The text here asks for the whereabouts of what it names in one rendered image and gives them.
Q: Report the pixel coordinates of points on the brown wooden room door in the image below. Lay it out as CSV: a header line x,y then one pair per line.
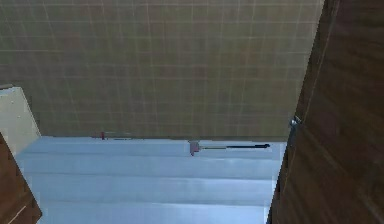
x,y
343,126

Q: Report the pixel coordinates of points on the brown wooden door frame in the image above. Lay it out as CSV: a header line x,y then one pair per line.
x,y
15,196

